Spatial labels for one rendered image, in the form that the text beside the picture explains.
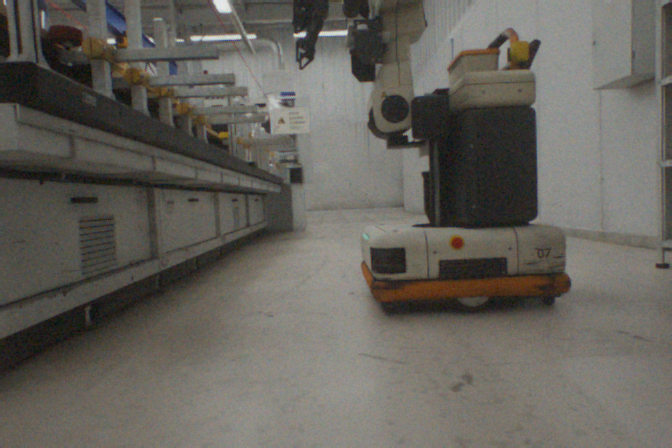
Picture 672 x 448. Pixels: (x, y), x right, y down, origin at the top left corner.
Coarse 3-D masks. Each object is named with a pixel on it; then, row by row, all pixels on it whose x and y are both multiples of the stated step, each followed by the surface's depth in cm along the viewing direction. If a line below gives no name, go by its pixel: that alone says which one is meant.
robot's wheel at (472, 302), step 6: (450, 300) 157; (456, 300) 157; (462, 300) 157; (468, 300) 156; (474, 300) 156; (480, 300) 157; (486, 300) 157; (492, 300) 157; (456, 306) 157; (462, 306) 157; (468, 306) 157; (474, 306) 157; (480, 306) 157; (486, 306) 157
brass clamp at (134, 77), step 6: (126, 72) 148; (132, 72) 148; (138, 72) 148; (144, 72) 152; (126, 78) 148; (132, 78) 148; (138, 78) 148; (144, 78) 151; (132, 84) 150; (138, 84) 150; (144, 84) 151; (150, 90) 158
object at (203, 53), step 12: (144, 48) 130; (156, 48) 130; (168, 48) 130; (180, 48) 130; (192, 48) 130; (204, 48) 130; (216, 48) 131; (60, 60) 130; (72, 60) 130; (84, 60) 130; (120, 60) 131; (132, 60) 131; (144, 60) 132; (156, 60) 132; (168, 60) 132; (180, 60) 133; (204, 60) 133
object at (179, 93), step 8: (176, 88) 180; (184, 88) 180; (208, 88) 180; (216, 88) 180; (224, 88) 180; (232, 88) 180; (240, 88) 180; (152, 96) 180; (176, 96) 180; (184, 96) 180; (192, 96) 181; (200, 96) 181; (208, 96) 182; (216, 96) 182; (224, 96) 183
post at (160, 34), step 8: (160, 24) 174; (160, 32) 175; (160, 40) 175; (160, 64) 175; (168, 64) 179; (160, 72) 175; (168, 72) 178; (160, 104) 176; (168, 104) 176; (160, 112) 176; (168, 112) 176; (160, 120) 176; (168, 120) 176
